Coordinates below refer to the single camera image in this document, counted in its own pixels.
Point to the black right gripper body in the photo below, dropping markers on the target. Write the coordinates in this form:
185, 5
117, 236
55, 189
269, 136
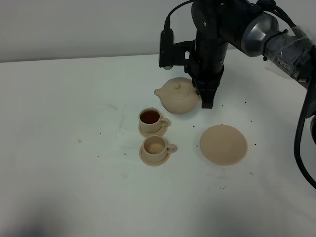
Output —
206, 57

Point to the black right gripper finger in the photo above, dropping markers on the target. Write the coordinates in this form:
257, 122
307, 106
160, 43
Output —
207, 91

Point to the tan ceramic teapot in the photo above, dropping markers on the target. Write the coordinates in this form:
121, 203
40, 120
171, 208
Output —
178, 96

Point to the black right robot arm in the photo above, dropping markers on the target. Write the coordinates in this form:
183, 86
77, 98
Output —
260, 29

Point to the large tan teapot saucer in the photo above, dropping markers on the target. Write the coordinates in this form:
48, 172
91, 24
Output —
223, 145

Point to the far small tan saucer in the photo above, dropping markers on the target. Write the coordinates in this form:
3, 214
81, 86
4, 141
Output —
148, 134

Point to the small tan saucer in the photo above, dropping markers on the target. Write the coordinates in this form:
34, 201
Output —
148, 134
154, 163

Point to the far tan teacup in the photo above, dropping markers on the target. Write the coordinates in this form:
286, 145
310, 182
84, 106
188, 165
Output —
152, 121

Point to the tan teacup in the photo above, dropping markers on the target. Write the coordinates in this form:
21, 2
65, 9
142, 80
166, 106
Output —
155, 148
152, 121

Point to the near tan teacup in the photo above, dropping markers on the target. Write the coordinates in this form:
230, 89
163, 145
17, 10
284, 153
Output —
155, 148

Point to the near small tan saucer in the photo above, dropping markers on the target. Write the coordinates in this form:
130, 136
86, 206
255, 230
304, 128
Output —
154, 163

